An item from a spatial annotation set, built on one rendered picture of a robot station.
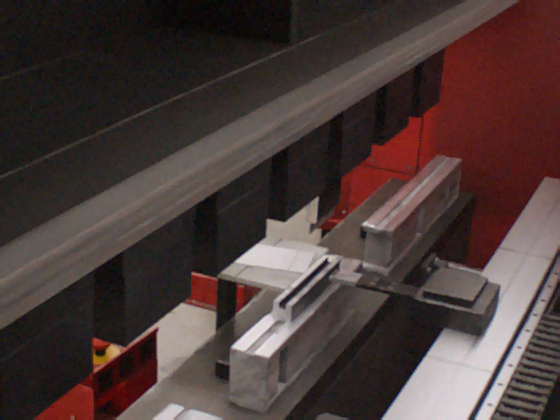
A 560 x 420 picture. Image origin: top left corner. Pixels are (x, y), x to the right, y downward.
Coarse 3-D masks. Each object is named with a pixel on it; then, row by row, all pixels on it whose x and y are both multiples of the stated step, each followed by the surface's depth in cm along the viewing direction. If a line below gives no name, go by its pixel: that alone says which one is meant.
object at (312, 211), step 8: (328, 184) 163; (336, 184) 167; (328, 192) 164; (336, 192) 168; (320, 200) 161; (328, 200) 165; (336, 200) 168; (312, 208) 161; (320, 208) 162; (328, 208) 166; (304, 216) 162; (312, 216) 162; (320, 216) 163; (328, 216) 169; (312, 224) 163; (320, 224) 166; (312, 232) 164
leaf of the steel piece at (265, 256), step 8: (256, 248) 176; (264, 248) 176; (272, 248) 177; (280, 248) 177; (248, 256) 173; (256, 256) 173; (264, 256) 173; (272, 256) 174; (280, 256) 174; (288, 256) 174; (248, 264) 170; (256, 264) 170; (264, 264) 170; (272, 264) 171; (280, 264) 171; (288, 264) 171
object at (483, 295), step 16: (336, 272) 168; (352, 272) 169; (448, 272) 163; (464, 272) 164; (368, 288) 165; (384, 288) 164; (400, 288) 164; (416, 288) 164; (432, 288) 158; (448, 288) 158; (464, 288) 158; (480, 288) 159; (496, 288) 162; (416, 304) 157; (432, 304) 156; (448, 304) 156; (464, 304) 155; (480, 304) 156; (496, 304) 163; (416, 320) 158; (432, 320) 157; (448, 320) 156; (464, 320) 155; (480, 320) 154
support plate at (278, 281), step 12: (264, 240) 180; (276, 240) 180; (288, 240) 181; (312, 252) 177; (324, 252) 177; (240, 264) 170; (312, 264) 172; (216, 276) 168; (228, 276) 167; (240, 276) 166; (252, 276) 166; (264, 276) 167; (276, 276) 167; (288, 276) 167; (264, 288) 165; (276, 288) 164
